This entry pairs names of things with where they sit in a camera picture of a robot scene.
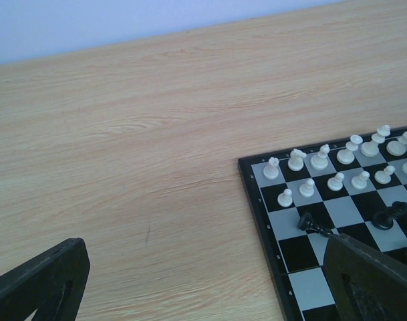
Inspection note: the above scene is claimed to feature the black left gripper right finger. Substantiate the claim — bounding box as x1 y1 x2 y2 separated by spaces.
324 234 407 320

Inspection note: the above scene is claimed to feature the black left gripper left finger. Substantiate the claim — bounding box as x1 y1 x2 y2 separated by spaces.
0 237 90 320

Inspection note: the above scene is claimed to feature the black chess piece lying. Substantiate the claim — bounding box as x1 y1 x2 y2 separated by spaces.
297 212 333 237

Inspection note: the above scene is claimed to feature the black white chess board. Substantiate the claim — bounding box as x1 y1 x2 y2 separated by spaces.
238 139 407 320

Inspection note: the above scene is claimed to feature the white pawn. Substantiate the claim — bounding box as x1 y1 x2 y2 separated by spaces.
299 179 315 198
277 189 293 207

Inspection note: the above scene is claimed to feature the white queen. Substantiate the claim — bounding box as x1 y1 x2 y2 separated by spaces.
336 134 363 165

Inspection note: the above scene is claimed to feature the white bishop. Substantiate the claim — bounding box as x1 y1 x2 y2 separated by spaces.
310 144 330 171

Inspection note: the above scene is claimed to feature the white king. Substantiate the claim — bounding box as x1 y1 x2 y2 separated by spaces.
360 124 390 157

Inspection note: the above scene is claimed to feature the white knight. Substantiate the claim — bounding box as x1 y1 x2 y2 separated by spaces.
287 148 307 171

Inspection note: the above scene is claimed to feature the white rook far left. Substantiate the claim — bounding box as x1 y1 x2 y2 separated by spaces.
263 157 279 180

